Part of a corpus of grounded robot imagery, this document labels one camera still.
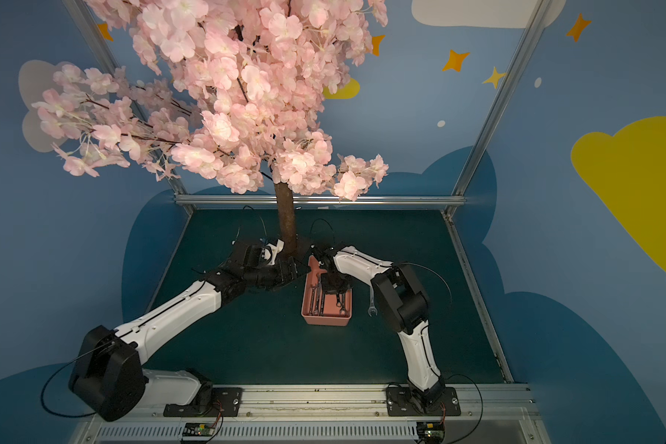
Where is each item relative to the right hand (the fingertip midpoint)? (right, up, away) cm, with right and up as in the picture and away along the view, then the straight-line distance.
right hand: (338, 288), depth 97 cm
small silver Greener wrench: (-9, -4, -4) cm, 10 cm away
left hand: (-11, +9, -17) cm, 21 cm away
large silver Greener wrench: (-6, -4, -4) cm, 9 cm away
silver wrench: (+11, -6, -5) cm, 14 cm away
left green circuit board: (-37, -33, -25) cm, 55 cm away
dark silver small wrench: (0, -5, -4) cm, 6 cm away
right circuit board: (+25, -34, -24) cm, 49 cm away
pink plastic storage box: (-2, -8, -7) cm, 11 cm away
